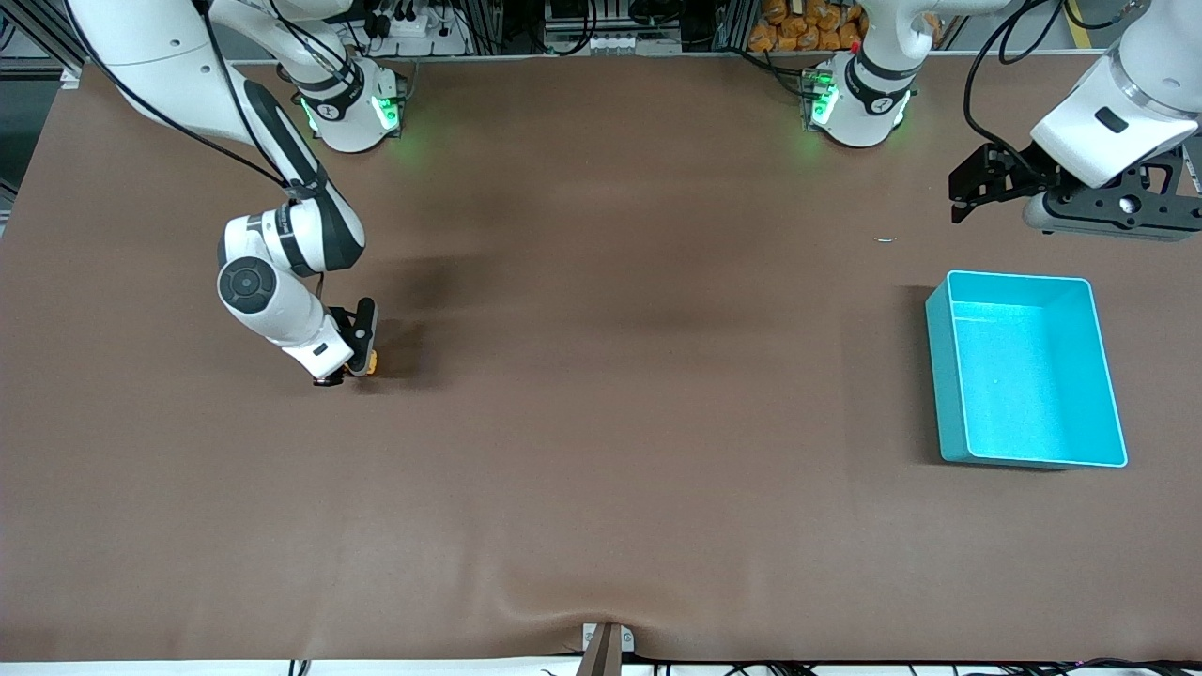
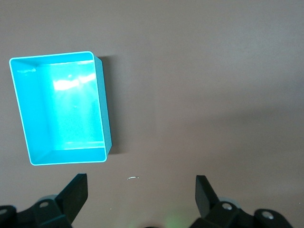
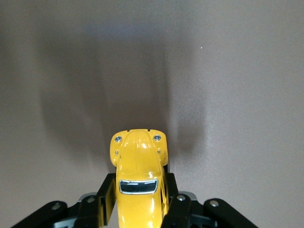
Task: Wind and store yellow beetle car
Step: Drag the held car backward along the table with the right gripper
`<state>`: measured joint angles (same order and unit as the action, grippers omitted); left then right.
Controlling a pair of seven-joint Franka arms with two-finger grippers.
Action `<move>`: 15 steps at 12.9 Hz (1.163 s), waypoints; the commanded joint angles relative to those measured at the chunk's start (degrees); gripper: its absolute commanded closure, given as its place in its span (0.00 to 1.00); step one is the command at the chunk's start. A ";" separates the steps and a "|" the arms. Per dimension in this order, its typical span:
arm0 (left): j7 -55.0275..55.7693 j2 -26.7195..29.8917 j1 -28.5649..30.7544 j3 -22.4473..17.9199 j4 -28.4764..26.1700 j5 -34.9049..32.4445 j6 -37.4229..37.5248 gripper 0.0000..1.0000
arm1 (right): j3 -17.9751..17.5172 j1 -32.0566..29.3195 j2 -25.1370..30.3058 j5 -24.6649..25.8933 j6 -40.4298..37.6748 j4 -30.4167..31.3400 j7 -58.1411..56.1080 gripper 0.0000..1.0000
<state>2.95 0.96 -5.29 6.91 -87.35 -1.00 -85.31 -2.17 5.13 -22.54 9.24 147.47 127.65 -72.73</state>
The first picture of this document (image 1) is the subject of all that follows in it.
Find teal plastic bin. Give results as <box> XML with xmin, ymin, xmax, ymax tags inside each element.
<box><xmin>925</xmin><ymin>270</ymin><xmax>1129</xmax><ymax>469</ymax></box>

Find orange snack bags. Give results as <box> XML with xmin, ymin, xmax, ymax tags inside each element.
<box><xmin>748</xmin><ymin>0</ymin><xmax>870</xmax><ymax>53</ymax></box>

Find brown table mat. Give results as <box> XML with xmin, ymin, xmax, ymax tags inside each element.
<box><xmin>0</xmin><ymin>52</ymin><xmax>1202</xmax><ymax>663</ymax></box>

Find white power strip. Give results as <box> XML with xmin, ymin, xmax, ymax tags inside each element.
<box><xmin>362</xmin><ymin>8</ymin><xmax>470</xmax><ymax>57</ymax></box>

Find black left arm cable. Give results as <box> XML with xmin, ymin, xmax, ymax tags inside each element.
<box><xmin>963</xmin><ymin>0</ymin><xmax>1057</xmax><ymax>175</ymax></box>

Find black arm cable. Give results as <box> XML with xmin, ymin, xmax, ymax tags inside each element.
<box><xmin>963</xmin><ymin>0</ymin><xmax>1057</xmax><ymax>175</ymax></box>
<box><xmin>64</xmin><ymin>0</ymin><xmax>330</xmax><ymax>193</ymax></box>

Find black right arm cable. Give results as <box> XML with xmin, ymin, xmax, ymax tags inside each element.
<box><xmin>64</xmin><ymin>0</ymin><xmax>330</xmax><ymax>193</ymax></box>

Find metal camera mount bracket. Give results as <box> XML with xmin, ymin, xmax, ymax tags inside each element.
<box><xmin>580</xmin><ymin>622</ymin><xmax>635</xmax><ymax>676</ymax></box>

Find aluminium frame profile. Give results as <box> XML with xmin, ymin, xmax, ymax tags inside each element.
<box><xmin>0</xmin><ymin>0</ymin><xmax>85</xmax><ymax>76</ymax></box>

